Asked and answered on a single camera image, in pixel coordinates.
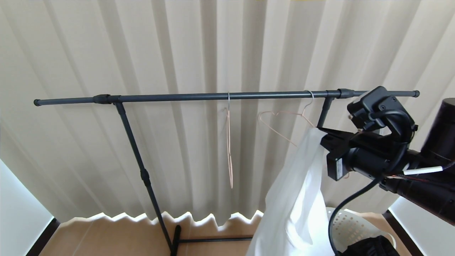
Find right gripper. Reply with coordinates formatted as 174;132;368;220
326;142;392;182

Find white garment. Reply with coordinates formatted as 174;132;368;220
245;127;337;256

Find pink clothes hanger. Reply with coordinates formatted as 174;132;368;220
258;90;351;178
225;92;234;189

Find white laundry basket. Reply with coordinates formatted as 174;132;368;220
325;207;397;256

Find black clothes rack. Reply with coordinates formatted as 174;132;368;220
33;88;421;256

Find black garment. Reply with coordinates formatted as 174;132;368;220
336;235;401;256

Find beige curtain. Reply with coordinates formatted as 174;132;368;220
0;0;455;225

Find black cable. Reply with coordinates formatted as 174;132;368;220
327;142;410;256

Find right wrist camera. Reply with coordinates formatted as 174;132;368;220
347;85;419;143

